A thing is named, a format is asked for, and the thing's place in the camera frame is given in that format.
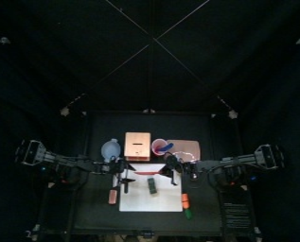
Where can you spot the beige rectangular tray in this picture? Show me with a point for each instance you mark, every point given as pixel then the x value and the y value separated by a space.
pixel 187 146

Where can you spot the salmon pink toy food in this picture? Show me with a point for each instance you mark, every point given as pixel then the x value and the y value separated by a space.
pixel 112 197

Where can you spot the orange toy carrot piece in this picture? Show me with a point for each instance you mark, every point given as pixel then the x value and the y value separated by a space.
pixel 184 201

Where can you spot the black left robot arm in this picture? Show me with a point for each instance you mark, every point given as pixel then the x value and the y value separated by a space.
pixel 59 160

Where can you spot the blue toy utensil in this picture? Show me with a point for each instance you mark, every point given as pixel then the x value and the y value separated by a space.
pixel 166 146

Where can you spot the green toy sushi roll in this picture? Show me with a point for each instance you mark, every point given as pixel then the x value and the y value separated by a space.
pixel 151 186

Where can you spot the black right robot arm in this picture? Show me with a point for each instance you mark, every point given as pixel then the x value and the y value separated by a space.
pixel 239 162

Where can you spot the silver frame middle bracket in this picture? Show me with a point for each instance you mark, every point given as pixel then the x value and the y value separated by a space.
pixel 148 111

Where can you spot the red toy knife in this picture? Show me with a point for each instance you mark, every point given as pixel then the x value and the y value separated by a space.
pixel 144 173

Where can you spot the white cutting board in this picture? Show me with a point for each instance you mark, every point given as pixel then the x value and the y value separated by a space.
pixel 151 198

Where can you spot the black panel with white text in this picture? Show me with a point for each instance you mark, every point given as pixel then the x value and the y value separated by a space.
pixel 235 217

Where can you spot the light blue plate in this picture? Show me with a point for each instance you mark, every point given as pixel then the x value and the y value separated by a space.
pixel 110 150

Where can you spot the pink cup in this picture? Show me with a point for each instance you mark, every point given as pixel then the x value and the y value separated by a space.
pixel 156 148

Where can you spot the wooden box with slot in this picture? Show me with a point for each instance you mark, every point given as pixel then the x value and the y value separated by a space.
pixel 136 146

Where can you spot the green toy vegetable piece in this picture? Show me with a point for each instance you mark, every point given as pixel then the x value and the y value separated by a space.
pixel 189 214

